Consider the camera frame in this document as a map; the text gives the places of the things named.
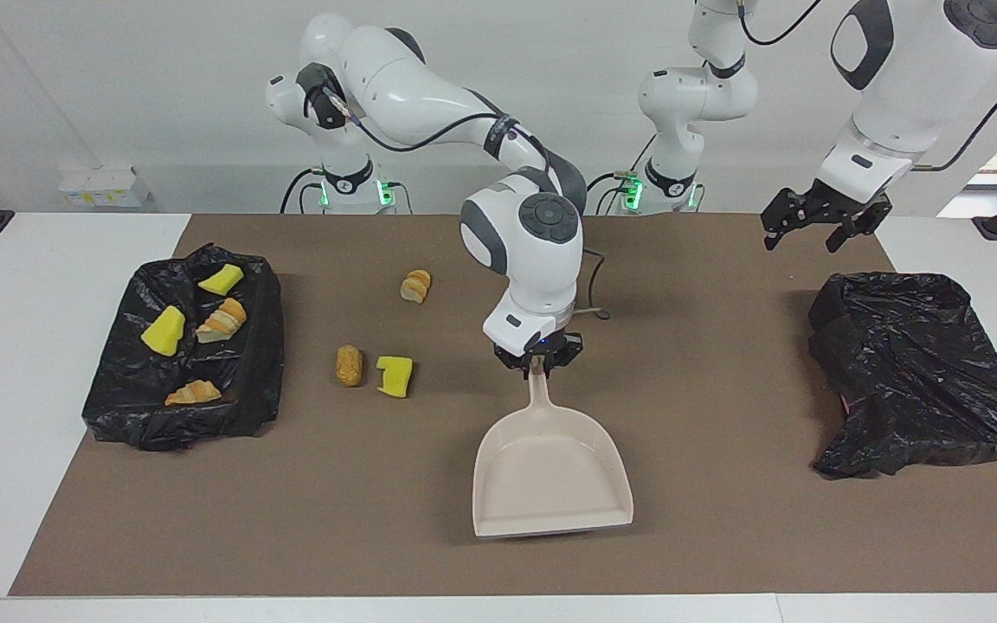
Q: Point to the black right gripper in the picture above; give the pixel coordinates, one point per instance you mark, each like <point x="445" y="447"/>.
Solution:
<point x="542" y="346"/>

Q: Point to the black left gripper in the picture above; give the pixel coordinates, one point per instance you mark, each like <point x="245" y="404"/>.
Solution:
<point x="836" y="203"/>

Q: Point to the beige plastic dustpan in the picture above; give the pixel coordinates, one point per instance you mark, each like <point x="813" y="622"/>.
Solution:
<point x="550" y="476"/>

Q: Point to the notched yellow sponge piece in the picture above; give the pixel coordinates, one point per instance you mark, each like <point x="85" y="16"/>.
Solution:
<point x="395" y="376"/>

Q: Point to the small orange croissant piece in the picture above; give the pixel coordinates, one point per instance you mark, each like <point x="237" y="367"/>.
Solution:
<point x="415" y="286"/>

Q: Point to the brown bread roll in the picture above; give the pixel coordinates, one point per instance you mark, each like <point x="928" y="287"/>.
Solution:
<point x="349" y="366"/>

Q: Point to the striped orange croissant piece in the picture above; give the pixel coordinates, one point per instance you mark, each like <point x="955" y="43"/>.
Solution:
<point x="221" y="320"/>

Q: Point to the pale bread piece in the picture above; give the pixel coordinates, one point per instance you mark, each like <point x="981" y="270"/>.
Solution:
<point x="193" y="394"/>

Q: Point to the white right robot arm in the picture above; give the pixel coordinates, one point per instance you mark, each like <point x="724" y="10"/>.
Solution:
<point x="533" y="277"/>

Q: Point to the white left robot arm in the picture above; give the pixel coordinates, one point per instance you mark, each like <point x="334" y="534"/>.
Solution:
<point x="905" y="86"/>

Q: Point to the black trash bag bin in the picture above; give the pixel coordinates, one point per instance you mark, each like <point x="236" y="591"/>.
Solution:
<point x="239" y="389"/>
<point x="914" y="389"/>

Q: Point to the brown table mat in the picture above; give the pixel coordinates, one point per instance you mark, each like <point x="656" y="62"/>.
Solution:
<point x="377" y="519"/>

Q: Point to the white box on floor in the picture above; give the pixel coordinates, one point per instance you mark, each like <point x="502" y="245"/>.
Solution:
<point x="105" y="186"/>

